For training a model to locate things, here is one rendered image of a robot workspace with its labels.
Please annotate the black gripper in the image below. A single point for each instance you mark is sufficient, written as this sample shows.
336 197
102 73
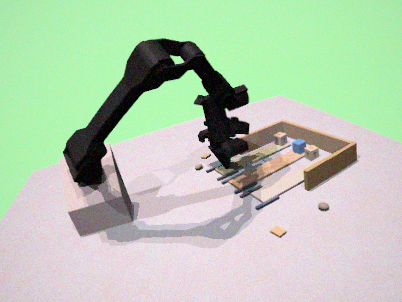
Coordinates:
222 146

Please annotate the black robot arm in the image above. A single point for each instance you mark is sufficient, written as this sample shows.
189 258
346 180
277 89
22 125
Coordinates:
149 65

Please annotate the orange strip with purple zigzag pattern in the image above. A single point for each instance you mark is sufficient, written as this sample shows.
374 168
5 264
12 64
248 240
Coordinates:
259 173

